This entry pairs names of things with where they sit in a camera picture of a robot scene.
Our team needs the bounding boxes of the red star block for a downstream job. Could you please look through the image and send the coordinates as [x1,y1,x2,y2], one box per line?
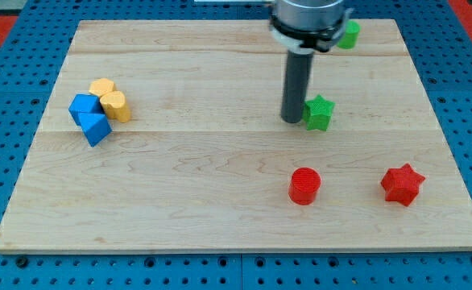
[380,164,425,207]

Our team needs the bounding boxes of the wooden board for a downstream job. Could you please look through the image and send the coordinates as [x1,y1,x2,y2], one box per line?
[0,19,472,255]

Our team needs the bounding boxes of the blue cube block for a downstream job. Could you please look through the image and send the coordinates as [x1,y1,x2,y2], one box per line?
[68,94,103,126]

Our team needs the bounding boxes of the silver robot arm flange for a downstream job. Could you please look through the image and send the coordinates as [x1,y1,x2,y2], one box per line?
[269,0,354,55]

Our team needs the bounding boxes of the green cylinder block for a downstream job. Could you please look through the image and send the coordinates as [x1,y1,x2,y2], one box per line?
[337,20,361,49]

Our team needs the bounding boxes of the green star block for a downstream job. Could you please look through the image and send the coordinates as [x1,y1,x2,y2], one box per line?
[302,95,335,131]

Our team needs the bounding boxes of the red cylinder block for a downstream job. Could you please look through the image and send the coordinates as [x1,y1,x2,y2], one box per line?
[288,168,321,205]

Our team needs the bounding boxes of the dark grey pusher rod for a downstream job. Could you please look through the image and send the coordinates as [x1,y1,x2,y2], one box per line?
[280,52,313,123]

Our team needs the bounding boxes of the blue triangle block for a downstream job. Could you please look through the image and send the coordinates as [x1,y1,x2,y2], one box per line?
[78,113,112,147]

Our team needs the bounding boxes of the yellow hexagon block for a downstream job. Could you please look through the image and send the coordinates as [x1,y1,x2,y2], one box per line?
[89,78,117,97]

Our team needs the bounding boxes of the yellow heart block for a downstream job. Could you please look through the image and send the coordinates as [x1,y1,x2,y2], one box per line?
[100,91,131,123]

